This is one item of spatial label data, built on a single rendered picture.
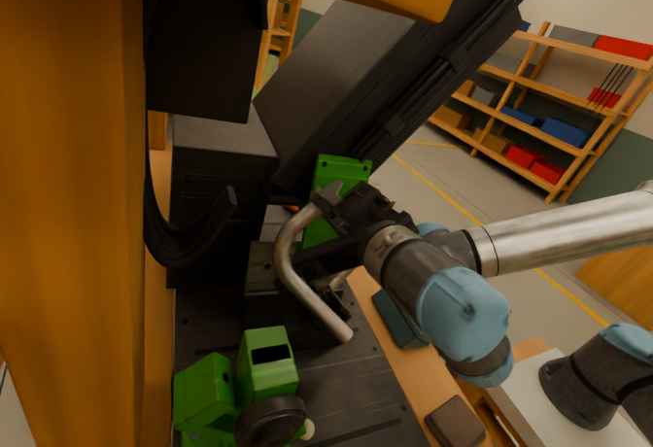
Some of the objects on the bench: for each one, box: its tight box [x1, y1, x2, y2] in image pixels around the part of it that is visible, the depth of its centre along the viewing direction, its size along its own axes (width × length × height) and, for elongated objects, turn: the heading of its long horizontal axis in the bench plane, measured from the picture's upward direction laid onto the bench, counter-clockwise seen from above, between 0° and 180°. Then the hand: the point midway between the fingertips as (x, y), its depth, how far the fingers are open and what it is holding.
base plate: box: [172, 205, 431, 447], centre depth 83 cm, size 42×110×2 cm, turn 176°
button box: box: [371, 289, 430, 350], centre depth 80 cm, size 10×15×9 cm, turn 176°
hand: (317, 205), depth 58 cm, fingers closed on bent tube, 3 cm apart
